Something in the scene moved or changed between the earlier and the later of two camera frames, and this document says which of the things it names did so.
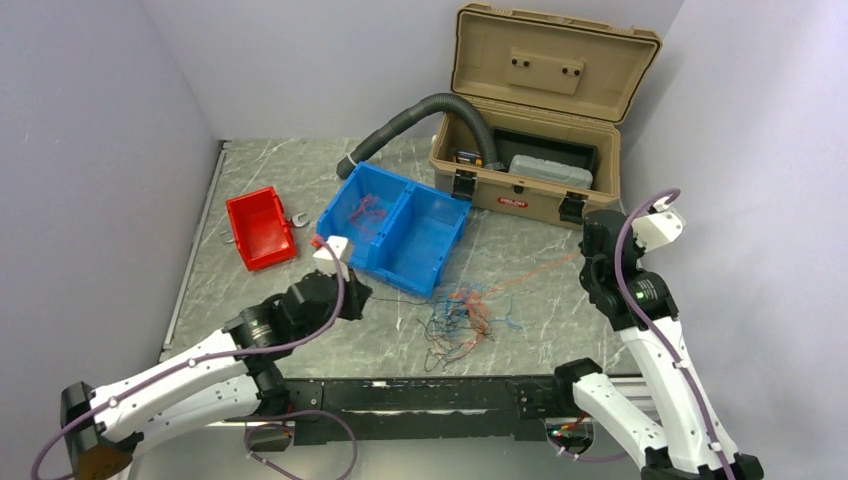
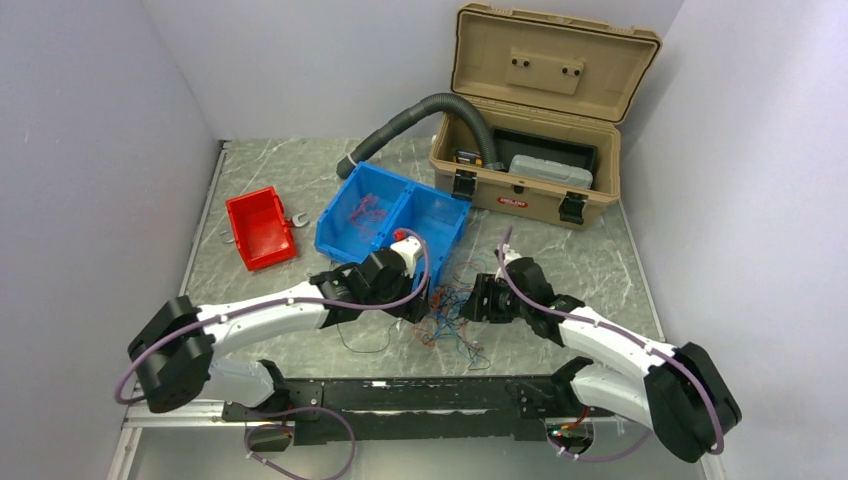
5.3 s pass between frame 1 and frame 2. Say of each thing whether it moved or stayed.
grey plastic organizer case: stayed
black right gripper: moved
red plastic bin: stayed
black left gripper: moved
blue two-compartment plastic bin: stayed
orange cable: stayed
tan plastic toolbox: stayed
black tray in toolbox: stayed
